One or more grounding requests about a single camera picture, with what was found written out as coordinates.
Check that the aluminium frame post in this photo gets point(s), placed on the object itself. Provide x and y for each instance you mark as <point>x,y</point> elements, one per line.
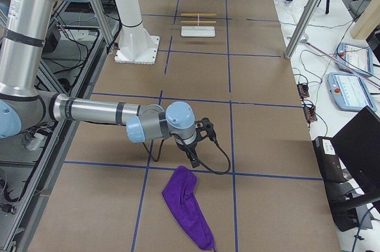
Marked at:
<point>300,28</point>

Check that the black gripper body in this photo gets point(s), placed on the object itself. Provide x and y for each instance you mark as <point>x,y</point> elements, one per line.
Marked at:
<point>187,148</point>

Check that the white camera mast pedestal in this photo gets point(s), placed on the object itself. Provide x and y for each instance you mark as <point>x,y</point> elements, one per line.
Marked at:
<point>135,44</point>

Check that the wooden rack dowel far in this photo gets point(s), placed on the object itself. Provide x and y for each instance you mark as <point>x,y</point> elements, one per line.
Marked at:
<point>206,15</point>

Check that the wooden rack dowel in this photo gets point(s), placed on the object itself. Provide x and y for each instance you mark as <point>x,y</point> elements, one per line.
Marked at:
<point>206,15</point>
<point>195,22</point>

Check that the black monitor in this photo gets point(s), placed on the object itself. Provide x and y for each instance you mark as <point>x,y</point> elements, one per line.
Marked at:
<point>357,145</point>

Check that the purple towel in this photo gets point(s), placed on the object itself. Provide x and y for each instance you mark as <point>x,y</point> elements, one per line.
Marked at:
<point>180,200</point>

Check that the wooden rack dowel near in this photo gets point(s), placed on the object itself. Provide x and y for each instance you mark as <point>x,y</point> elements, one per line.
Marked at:
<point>195,22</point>

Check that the metal reacher grabber stick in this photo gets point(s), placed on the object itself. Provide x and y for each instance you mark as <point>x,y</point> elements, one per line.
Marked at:
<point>337,61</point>

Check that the teach pendant near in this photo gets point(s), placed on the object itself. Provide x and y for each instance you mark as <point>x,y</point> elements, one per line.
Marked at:
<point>349,92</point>

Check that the teach pendant far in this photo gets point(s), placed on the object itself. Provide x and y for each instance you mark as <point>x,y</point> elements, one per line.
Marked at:
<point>359,58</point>

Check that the white towel rack base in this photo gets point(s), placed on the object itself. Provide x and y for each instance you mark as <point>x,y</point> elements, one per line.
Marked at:
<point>198,31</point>

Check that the orange connector box far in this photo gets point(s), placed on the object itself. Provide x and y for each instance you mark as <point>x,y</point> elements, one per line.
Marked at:
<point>303,90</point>

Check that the orange connector box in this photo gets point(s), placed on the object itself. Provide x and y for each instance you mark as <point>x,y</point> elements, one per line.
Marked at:
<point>309,112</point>
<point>303,90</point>

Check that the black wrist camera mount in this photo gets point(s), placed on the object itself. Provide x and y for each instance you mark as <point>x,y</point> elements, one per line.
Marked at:
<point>205,129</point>

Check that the orange connector box near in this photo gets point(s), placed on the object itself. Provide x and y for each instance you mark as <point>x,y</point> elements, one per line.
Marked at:
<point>309,112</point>

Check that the teach pendant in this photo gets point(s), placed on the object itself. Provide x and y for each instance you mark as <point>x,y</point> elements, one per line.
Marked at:
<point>349,92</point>
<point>359,58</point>

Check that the black monitor stand box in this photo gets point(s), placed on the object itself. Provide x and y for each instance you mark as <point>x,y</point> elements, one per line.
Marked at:
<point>347,206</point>

